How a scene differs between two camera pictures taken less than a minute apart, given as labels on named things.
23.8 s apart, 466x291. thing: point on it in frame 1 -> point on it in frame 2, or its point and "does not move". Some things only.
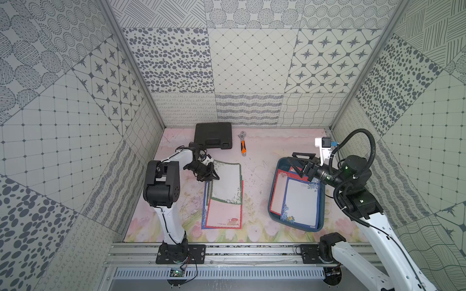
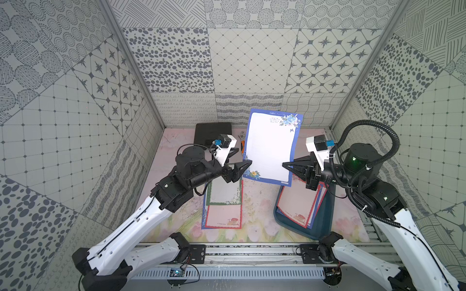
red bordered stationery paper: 279,189 -> 297,202
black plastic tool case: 214,135 does not move
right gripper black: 309,168 does not move
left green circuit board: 176,273 does not move
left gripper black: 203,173 -> 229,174
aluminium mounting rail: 218,254 does not move
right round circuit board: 332,274 does not move
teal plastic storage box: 283,163 -> 323,222
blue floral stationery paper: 301,202 -> 270,139
